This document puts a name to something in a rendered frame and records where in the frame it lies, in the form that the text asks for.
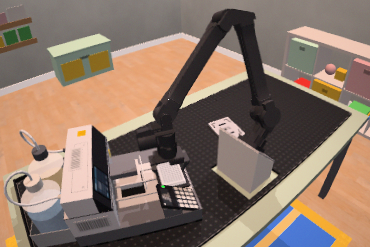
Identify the beige bottle with black cap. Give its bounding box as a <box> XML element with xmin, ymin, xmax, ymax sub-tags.
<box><xmin>28</xmin><ymin>145</ymin><xmax>64</xmax><ymax>188</ymax></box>

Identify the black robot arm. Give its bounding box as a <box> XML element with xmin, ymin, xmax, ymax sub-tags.
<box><xmin>136</xmin><ymin>9</ymin><xmax>281</xmax><ymax>156</ymax></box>

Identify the translucent plastic bottle with blue liquid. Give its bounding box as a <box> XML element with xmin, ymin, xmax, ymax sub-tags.
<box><xmin>21</xmin><ymin>174</ymin><xmax>68</xmax><ymax>234</ymax></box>

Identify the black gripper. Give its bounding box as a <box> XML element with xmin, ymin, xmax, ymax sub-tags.
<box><xmin>148</xmin><ymin>142</ymin><xmax>190</xmax><ymax>177</ymax></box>

